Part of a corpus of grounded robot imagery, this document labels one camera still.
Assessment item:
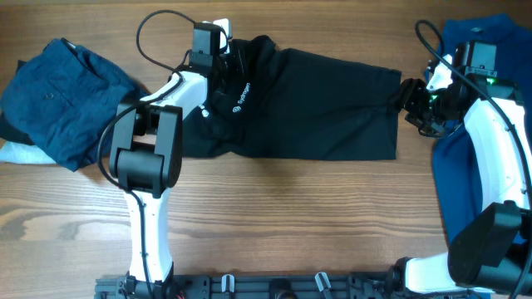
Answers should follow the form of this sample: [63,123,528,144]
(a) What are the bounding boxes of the black polo shirt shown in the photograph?
[183,36,401,160]

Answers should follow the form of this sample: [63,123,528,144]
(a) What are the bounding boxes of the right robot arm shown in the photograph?
[398,41,531,298]

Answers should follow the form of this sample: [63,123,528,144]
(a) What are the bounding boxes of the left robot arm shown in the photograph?
[109,18,232,298]

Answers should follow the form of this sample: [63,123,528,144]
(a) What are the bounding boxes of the blue polo shirt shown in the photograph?
[432,13,531,242]

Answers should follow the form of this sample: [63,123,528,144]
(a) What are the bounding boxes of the folded navy blue shorts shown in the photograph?
[1,38,147,171]

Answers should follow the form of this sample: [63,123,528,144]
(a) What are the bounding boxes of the folded black garment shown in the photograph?
[0,60,37,146]

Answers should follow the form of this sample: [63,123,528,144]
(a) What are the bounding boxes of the folded white garment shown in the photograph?
[1,141,55,164]

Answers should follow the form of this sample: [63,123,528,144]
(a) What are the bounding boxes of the right black cable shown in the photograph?
[414,19,532,299]

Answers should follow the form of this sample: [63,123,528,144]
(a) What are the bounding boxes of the black cable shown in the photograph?
[96,9,229,299]
[414,19,532,299]

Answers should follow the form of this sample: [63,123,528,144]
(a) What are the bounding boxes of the left black cable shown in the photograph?
[96,9,229,299]

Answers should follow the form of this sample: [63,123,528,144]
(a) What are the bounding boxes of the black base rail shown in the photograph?
[94,272,416,299]

